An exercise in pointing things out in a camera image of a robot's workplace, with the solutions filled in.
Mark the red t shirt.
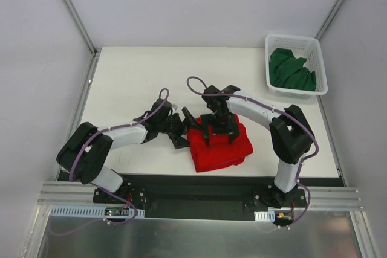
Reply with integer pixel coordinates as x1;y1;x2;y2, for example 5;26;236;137
187;118;253;161
193;156;245;173

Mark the white plastic basket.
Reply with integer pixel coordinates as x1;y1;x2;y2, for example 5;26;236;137
265;34;328;98

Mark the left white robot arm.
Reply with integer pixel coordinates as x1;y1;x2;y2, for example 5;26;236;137
56;99;201;203

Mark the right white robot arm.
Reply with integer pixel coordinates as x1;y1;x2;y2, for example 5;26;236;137
201;85;316;208

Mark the green t shirt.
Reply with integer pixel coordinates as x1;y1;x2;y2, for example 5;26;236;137
269;48;317;91

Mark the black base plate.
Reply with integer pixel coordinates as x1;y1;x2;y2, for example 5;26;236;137
92;174;307;219

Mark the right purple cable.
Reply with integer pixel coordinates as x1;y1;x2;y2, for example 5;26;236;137
186;76;320;232

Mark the right white cable duct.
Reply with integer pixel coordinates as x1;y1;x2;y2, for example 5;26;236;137
254;211;275;222

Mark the white cable duct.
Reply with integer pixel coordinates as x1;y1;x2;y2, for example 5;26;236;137
254;211;275;222
51;205;145;218

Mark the aluminium rail frame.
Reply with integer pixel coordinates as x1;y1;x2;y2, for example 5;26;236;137
38;47;379;257

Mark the left white cable duct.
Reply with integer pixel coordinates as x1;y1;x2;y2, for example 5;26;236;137
51;205;145;218

